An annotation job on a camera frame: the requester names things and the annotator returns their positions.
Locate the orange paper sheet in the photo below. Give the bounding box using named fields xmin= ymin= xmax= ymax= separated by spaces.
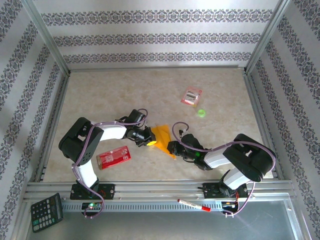
xmin=150 ymin=123 xmax=178 ymax=160

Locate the red cardboard box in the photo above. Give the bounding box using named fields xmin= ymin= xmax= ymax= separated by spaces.
xmin=96 ymin=145 xmax=132 ymax=171

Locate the red capped marker pen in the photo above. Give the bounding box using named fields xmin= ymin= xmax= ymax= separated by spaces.
xmin=177 ymin=198 xmax=212 ymax=213

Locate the red battery blister pack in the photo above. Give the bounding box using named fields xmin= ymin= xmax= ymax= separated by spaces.
xmin=180 ymin=85 xmax=204 ymax=108

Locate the small circuit board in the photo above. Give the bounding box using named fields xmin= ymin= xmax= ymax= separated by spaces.
xmin=221 ymin=201 xmax=240 ymax=213
xmin=81 ymin=201 xmax=103 ymax=213

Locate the grey metal tray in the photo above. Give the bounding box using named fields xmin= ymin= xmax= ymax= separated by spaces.
xmin=24 ymin=199 xmax=307 ymax=240

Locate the black calculator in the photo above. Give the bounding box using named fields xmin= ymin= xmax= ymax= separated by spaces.
xmin=30 ymin=192 xmax=64 ymax=233

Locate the wide aluminium mounting rail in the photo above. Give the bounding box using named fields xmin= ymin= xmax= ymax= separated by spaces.
xmin=23 ymin=179 xmax=298 ymax=201

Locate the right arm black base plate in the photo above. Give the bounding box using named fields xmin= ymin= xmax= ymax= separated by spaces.
xmin=202 ymin=182 xmax=249 ymax=200

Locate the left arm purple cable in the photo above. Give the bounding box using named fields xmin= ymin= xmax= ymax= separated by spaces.
xmin=71 ymin=108 xmax=149 ymax=220

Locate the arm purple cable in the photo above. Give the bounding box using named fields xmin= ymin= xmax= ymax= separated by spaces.
xmin=71 ymin=108 xmax=149 ymax=220
xmin=171 ymin=121 xmax=277 ymax=218

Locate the grey slotted cable duct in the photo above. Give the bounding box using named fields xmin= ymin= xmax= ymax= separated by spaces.
xmin=61 ymin=201 xmax=223 ymax=213

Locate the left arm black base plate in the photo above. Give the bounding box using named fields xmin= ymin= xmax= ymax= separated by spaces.
xmin=69 ymin=183 xmax=116 ymax=201

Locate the thin aluminium frame rail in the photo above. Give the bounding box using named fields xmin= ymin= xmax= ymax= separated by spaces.
xmin=67 ymin=64 xmax=247 ymax=73

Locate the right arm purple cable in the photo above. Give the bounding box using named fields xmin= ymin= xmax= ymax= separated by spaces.
xmin=171 ymin=121 xmax=277 ymax=218

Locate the aluminium side frame rail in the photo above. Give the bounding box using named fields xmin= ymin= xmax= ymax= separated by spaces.
xmin=33 ymin=71 xmax=72 ymax=183
xmin=242 ymin=71 xmax=285 ymax=181

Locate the aluminium frame post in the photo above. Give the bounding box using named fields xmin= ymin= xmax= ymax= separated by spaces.
xmin=244 ymin=0 xmax=293 ymax=75
xmin=21 ymin=0 xmax=71 ymax=76

